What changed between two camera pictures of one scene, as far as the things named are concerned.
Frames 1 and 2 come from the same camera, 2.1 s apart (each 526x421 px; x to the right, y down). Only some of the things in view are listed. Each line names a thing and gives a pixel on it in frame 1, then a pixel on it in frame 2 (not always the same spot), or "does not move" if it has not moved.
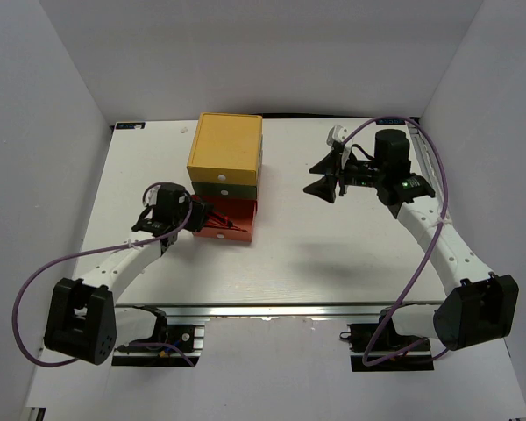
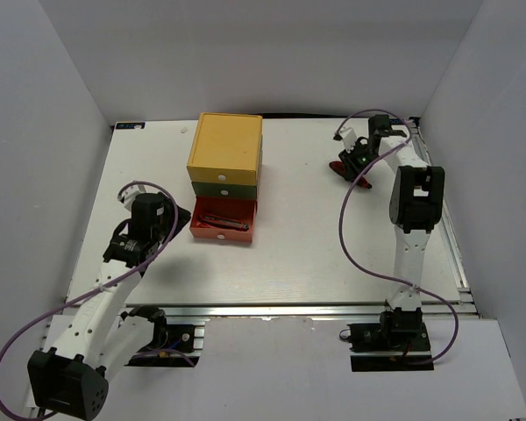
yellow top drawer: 223,175 does not move
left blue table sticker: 131,125 does not move
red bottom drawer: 228,218 does not move
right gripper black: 330,166 → 352,170
